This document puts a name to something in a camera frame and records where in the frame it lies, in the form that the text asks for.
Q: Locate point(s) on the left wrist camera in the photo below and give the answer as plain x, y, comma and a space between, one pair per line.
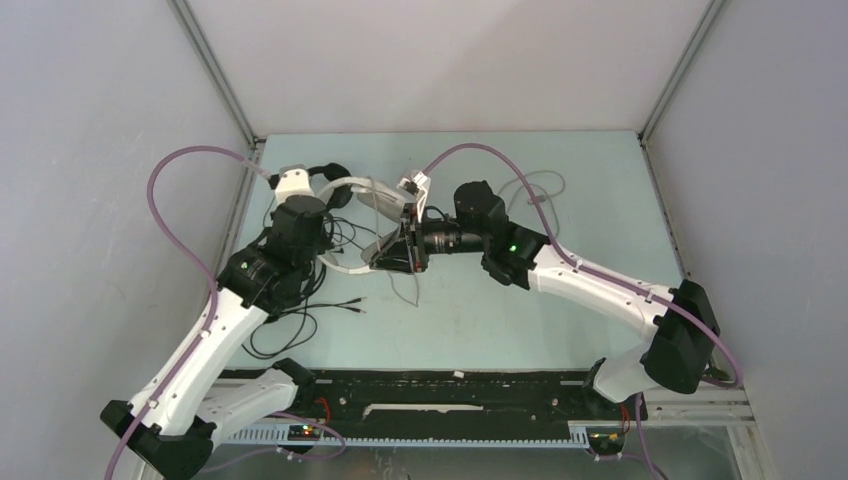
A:
292, 181

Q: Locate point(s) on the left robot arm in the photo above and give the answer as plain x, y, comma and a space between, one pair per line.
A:
171, 423

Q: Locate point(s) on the white cable duct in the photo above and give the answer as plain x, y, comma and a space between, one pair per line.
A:
297, 434

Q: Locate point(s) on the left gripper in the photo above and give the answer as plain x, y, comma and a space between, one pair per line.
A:
321, 238

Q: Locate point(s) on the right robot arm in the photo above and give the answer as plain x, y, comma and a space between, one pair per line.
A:
677, 326

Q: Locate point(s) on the white headphones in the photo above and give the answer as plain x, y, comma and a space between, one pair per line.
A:
386, 202

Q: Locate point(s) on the aluminium frame rail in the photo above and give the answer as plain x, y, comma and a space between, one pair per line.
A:
189, 21

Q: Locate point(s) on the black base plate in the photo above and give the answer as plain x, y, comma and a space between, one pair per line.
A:
538, 405

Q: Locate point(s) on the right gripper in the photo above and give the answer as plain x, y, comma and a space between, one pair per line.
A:
403, 255

